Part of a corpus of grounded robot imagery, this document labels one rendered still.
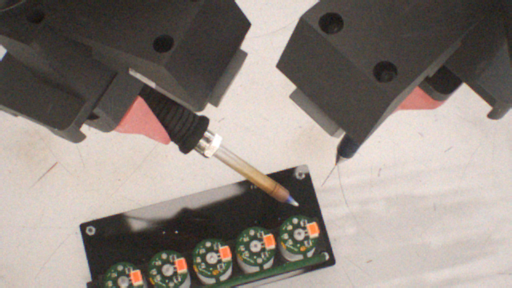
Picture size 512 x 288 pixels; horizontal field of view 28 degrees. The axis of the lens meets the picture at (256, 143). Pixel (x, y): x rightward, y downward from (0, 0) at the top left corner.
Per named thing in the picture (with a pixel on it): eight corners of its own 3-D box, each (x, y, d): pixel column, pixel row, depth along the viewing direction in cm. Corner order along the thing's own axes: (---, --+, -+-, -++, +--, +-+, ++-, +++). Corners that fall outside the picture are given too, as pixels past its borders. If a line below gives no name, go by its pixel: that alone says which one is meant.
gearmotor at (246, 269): (232, 246, 70) (231, 232, 65) (267, 236, 70) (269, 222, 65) (242, 281, 69) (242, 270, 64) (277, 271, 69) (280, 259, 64)
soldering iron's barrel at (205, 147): (286, 186, 61) (200, 126, 59) (298, 187, 60) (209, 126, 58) (274, 207, 61) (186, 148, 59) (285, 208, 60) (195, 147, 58)
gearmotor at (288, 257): (272, 234, 70) (274, 220, 65) (307, 225, 70) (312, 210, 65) (282, 270, 69) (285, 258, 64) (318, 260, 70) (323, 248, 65)
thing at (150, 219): (105, 330, 69) (102, 328, 68) (81, 226, 71) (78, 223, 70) (335, 266, 71) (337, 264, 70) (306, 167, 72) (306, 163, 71)
